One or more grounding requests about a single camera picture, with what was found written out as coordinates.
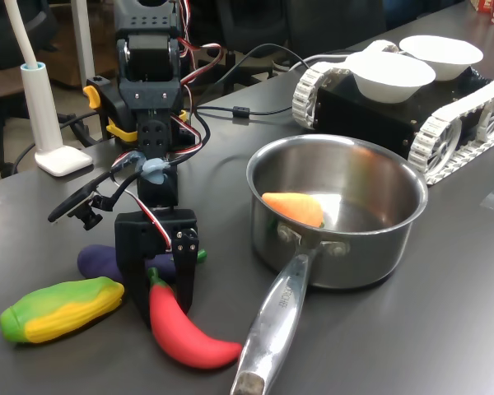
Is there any red toy chilli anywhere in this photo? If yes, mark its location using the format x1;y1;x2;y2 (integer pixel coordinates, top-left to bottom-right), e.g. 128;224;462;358
147;267;243;370

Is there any tracked vehicle with white tracks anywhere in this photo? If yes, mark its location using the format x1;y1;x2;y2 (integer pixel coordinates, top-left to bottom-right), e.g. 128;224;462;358
291;39;494;186

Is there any pale grey putty lump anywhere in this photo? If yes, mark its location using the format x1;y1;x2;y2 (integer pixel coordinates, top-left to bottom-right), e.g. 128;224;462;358
125;150;170;186

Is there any steel pan with long handle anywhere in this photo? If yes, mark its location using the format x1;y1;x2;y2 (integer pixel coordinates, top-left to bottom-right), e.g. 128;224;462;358
230;133;430;395

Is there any white post with base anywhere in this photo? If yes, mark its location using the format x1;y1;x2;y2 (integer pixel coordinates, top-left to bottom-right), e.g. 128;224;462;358
3;0;94;178

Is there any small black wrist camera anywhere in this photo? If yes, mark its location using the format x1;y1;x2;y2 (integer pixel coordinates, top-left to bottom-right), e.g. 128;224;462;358
47;176;120;231

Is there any red printed box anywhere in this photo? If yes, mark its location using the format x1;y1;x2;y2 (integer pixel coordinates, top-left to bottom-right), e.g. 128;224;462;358
471;0;494;26

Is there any long black cable with ferrite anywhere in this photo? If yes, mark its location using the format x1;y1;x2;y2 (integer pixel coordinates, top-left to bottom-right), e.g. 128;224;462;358
191;43;355;123

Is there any white pole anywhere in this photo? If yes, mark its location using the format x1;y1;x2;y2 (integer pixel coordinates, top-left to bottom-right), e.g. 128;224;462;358
72;0;96;82

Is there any black office chair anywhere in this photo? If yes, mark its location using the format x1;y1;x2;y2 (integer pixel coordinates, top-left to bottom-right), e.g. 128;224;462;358
0;0;58;124
189;0;388;57

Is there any black and yellow clamp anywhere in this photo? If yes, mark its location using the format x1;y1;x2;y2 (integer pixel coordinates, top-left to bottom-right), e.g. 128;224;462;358
83;76;139;148

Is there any white bowl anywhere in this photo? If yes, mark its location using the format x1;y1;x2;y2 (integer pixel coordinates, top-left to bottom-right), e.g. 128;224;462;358
398;35;485;82
344;51;437;104

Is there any yellow green toy corn cob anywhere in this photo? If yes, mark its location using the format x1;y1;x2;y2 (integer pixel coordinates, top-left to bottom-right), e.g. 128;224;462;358
0;276;126;345

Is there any red white black servo wire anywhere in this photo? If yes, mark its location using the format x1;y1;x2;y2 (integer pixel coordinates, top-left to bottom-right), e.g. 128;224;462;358
110;158;174;252
164;0;227;165

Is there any black power cable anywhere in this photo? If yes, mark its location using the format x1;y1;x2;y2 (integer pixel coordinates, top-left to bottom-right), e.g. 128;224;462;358
12;109;116;174

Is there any purple toy aubergine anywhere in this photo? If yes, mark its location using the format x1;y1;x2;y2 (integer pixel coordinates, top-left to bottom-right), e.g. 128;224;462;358
77;244;209;285

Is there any orange toy carrot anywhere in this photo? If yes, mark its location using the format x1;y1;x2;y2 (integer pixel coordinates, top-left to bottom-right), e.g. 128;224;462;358
261;192;325;229

